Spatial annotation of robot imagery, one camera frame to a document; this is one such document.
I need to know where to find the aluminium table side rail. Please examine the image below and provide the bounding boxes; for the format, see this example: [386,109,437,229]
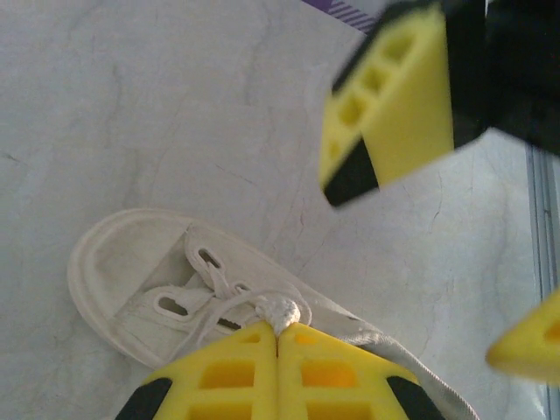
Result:
[524,143,555,420]

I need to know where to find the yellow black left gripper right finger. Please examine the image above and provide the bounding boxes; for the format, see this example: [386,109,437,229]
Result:
[278,325,445,420]

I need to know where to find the white canvas sneaker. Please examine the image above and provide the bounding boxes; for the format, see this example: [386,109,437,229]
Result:
[67,208,395,373]

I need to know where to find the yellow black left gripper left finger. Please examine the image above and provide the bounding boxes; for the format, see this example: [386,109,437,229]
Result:
[115,322,278,420]

